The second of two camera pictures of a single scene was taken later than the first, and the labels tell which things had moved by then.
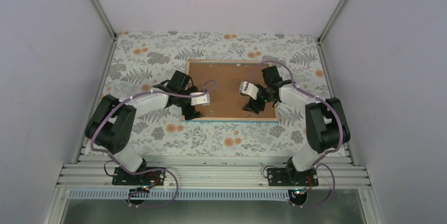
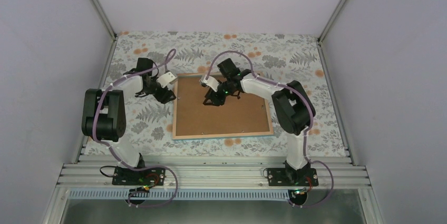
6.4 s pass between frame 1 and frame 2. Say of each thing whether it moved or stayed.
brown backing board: moved
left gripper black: moved
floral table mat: stayed
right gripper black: moved
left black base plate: stayed
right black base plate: stayed
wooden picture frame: moved
